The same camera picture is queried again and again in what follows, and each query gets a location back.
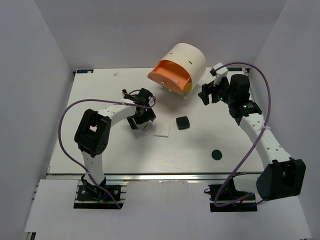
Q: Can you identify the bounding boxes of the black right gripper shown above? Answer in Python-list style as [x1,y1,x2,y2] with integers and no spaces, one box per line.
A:
[198,75,235,106]

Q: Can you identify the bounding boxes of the white compact with gold stripe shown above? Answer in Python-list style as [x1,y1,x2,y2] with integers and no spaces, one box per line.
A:
[138,121,156,136]

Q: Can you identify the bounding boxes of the black square compact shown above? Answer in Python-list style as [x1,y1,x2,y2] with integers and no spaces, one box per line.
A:
[176,116,190,130]

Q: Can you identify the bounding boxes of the orange top drawer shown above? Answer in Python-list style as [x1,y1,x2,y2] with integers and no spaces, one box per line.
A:
[147,60,192,95]

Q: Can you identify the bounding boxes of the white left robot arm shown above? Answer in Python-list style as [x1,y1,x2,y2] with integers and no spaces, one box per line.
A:
[74,88,156,200]

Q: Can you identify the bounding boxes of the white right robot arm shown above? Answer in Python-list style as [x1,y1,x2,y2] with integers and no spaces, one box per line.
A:
[198,74,306,201]

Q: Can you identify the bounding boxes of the yellow middle drawer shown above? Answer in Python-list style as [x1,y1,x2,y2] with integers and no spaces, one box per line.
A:
[183,82,193,94]

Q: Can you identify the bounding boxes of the blue right corner label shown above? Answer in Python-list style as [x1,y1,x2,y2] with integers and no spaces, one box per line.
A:
[227,67,243,72]

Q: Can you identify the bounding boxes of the blue corner label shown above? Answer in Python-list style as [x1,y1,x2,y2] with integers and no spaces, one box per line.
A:
[76,69,94,74]
[227,67,243,72]

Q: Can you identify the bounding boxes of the white square compact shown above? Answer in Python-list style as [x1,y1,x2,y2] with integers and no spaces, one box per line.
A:
[154,123,170,138]

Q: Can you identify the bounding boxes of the cream cylindrical drawer organizer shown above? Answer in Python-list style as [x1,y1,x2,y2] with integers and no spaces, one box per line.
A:
[157,43,207,90]

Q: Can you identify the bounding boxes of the dark green round disc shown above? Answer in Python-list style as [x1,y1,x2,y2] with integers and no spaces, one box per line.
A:
[211,149,223,161]

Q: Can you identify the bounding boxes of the blue left corner label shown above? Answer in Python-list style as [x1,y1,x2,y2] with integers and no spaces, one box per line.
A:
[76,69,94,74]

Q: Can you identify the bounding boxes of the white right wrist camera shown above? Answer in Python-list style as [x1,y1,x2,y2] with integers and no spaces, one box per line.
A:
[210,62,228,87]

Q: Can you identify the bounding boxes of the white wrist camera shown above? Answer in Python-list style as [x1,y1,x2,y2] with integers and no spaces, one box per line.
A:
[210,62,228,87]
[123,93,141,104]

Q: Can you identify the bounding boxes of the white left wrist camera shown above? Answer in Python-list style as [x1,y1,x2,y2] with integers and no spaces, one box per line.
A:
[123,93,141,104]

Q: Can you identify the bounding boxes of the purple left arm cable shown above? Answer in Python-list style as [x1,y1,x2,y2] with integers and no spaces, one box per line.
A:
[58,96,157,210]

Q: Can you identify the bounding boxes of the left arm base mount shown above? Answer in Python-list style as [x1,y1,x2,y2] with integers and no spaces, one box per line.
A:
[73,175,126,210]

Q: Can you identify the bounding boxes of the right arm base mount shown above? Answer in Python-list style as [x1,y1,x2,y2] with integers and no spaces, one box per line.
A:
[203,178,258,213]

